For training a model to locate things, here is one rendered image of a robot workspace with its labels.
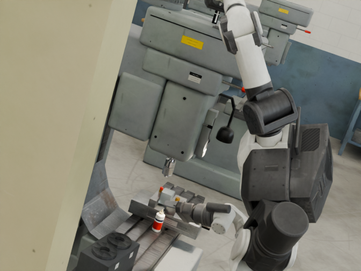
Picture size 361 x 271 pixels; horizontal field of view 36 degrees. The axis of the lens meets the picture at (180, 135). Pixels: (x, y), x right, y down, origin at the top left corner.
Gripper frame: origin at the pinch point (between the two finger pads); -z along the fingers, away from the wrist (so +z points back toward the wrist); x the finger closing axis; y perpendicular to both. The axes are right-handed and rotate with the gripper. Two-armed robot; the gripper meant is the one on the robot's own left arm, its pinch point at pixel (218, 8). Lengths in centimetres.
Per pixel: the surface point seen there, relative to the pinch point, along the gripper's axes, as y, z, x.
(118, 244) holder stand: -98, 1, -9
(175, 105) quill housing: -38.6, -16.5, -5.2
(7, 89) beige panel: -85, 153, -17
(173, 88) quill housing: -32.9, -13.9, -8.0
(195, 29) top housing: -12.4, 2.1, -6.3
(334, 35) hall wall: 274, -569, 178
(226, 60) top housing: -20.3, 1.6, 8.7
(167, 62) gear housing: -24.8, -8.3, -13.3
